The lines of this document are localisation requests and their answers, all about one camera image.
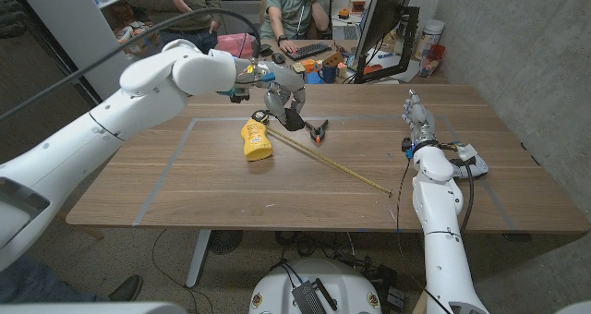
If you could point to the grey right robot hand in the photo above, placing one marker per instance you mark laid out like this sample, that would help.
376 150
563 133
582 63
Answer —
421 120

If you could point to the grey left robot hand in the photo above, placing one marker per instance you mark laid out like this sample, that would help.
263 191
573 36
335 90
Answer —
284 78

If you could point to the black rubber bulb pipette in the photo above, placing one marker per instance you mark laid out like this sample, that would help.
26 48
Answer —
293 120

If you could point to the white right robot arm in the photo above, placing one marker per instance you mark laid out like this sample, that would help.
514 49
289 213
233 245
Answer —
438 212

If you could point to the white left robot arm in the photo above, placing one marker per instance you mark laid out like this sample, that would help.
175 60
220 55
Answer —
92 134

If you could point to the black orange pliers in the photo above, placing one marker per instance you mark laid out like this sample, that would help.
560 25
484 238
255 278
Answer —
318 133

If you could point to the yellow mustard bottle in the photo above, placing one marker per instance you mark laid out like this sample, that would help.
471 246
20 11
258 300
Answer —
256 143

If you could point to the yellow tape measure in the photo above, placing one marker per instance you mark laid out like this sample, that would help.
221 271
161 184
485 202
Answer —
332 163

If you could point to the black computer mouse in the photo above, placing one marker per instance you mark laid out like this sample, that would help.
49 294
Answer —
278 57

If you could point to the black keyboard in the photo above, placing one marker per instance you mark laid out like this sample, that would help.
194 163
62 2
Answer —
308 51

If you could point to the blue mug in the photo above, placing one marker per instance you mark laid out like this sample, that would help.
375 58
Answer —
329 74

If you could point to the pink plastic box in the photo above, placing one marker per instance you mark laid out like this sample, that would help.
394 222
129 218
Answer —
231 44

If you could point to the seated person green t-shirt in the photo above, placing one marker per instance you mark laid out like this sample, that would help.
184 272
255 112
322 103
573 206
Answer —
286 9

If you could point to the white grey handheld power tool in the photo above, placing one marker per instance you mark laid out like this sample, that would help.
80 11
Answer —
478 166

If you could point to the white lidded canister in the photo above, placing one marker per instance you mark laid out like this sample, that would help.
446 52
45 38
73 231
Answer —
429 37

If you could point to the small orange box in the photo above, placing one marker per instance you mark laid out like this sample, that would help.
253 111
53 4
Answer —
357 4

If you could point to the standing person olive sweater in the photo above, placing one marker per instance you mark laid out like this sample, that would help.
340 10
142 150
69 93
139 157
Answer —
194 4

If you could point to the black monitor on stand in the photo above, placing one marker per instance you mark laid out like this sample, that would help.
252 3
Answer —
383 9

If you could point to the cardboard box with items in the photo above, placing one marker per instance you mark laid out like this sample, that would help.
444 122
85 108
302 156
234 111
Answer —
138 39

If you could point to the black round floor fan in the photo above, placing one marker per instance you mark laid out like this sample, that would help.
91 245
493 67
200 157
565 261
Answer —
225 241

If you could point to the white table leg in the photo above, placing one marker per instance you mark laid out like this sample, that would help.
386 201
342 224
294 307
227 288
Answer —
198 258

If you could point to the white shelf unit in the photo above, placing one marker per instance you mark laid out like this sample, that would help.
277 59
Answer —
78 32

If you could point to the white robot torso base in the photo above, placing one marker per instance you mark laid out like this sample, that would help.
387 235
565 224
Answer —
281 291

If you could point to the black finned electronics module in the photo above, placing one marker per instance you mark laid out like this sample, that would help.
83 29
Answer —
307 300

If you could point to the person in blue jeans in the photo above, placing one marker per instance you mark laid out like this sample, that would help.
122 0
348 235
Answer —
124 288

